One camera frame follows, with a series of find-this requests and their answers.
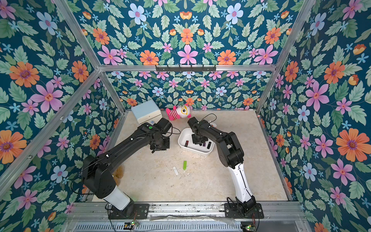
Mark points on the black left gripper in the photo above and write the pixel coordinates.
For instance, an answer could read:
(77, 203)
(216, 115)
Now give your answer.
(166, 146)

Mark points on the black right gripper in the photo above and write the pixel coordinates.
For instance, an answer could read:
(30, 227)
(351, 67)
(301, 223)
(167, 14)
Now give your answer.
(198, 138)

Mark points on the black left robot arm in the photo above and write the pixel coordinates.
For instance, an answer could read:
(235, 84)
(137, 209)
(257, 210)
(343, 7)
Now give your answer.
(97, 172)

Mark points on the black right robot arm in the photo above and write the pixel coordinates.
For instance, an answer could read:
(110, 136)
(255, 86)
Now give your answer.
(231, 155)

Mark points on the white storage box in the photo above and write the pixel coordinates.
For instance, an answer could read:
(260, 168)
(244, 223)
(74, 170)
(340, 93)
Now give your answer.
(186, 134)

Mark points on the green usb drive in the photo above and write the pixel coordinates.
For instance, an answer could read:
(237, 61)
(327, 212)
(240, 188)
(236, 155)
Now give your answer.
(184, 165)

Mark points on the white usb drive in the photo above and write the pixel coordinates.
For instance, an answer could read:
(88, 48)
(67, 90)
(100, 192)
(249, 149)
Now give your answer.
(175, 171)

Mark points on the pink striped plush fish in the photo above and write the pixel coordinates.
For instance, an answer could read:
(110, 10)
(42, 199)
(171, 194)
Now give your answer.
(179, 112)

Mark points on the light blue drawer cabinet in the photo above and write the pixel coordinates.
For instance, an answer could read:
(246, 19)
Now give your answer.
(147, 112)

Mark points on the brown teddy bear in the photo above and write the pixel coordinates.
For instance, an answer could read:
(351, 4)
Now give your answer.
(118, 175)

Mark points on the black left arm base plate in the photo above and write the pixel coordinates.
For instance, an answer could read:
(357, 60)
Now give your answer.
(136, 211)

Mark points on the black wall hook rail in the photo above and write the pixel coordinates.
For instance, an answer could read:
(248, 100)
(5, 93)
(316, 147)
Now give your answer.
(185, 68)

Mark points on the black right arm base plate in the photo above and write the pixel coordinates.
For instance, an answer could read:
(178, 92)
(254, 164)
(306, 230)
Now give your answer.
(232, 211)

